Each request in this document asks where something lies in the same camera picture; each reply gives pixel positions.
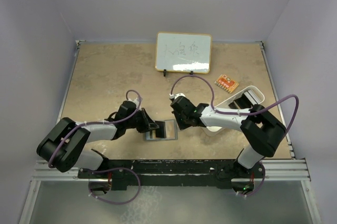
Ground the white box with cards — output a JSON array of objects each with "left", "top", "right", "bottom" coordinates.
[{"left": 215, "top": 85, "right": 265, "bottom": 109}]

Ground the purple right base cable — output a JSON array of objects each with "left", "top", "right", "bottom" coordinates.
[{"left": 236, "top": 160, "right": 266, "bottom": 198}]

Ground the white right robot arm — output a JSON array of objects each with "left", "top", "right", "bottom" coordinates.
[{"left": 170, "top": 94, "right": 286, "bottom": 177}]

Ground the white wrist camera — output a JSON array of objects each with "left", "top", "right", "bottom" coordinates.
[
  {"left": 128, "top": 97, "right": 142, "bottom": 106},
  {"left": 170, "top": 93, "right": 185, "bottom": 101}
]

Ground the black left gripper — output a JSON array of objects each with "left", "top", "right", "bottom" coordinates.
[{"left": 125, "top": 107, "right": 158, "bottom": 133}]

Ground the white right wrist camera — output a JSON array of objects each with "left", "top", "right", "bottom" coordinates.
[{"left": 170, "top": 93, "right": 185, "bottom": 101}]

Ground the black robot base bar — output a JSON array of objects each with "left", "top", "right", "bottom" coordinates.
[{"left": 78, "top": 159, "right": 265, "bottom": 192}]

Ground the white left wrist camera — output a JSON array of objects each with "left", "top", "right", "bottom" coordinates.
[{"left": 128, "top": 97, "right": 142, "bottom": 106}]

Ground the small whiteboard with writing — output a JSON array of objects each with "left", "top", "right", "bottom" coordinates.
[{"left": 155, "top": 32, "right": 212, "bottom": 74}]

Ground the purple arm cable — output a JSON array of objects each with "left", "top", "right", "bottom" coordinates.
[
  {"left": 170, "top": 74, "right": 300, "bottom": 143},
  {"left": 47, "top": 89, "right": 143, "bottom": 169}
]

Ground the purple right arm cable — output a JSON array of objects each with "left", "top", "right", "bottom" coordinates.
[{"left": 170, "top": 74, "right": 300, "bottom": 143}]

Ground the grey card holder wallet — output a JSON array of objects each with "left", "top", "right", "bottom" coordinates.
[{"left": 145, "top": 119, "right": 178, "bottom": 141}]

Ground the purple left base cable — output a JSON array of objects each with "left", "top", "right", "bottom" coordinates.
[{"left": 88, "top": 167, "right": 141, "bottom": 205}]

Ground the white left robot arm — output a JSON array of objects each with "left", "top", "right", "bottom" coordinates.
[{"left": 36, "top": 100, "right": 160, "bottom": 178}]

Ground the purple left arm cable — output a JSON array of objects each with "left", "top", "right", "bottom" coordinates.
[{"left": 47, "top": 89, "right": 143, "bottom": 169}]

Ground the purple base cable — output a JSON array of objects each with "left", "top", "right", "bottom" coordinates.
[
  {"left": 236, "top": 160, "right": 266, "bottom": 198},
  {"left": 88, "top": 167, "right": 141, "bottom": 205}
]

